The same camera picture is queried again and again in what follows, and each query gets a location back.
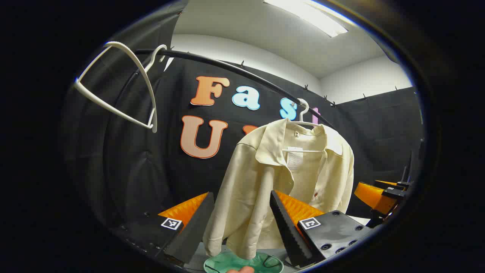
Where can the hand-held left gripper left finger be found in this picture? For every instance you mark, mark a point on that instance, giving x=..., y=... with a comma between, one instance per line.
x=193, y=231

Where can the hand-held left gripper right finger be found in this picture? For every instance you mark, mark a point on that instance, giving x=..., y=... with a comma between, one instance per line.
x=288, y=231

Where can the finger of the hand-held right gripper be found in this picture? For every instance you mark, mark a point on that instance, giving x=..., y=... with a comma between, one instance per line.
x=373, y=197

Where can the green laundry hamper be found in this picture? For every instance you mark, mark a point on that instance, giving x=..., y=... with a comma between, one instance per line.
x=227, y=261

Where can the cream collared shirt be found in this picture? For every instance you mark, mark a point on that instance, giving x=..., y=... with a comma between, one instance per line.
x=246, y=182

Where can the white plastic clothes hanger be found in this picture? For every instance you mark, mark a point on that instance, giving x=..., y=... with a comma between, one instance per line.
x=303, y=151
x=154, y=113

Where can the ceiling light panel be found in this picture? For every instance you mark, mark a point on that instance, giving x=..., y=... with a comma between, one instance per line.
x=314, y=17

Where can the black clothes rail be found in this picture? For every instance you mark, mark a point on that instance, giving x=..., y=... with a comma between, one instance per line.
x=212, y=62

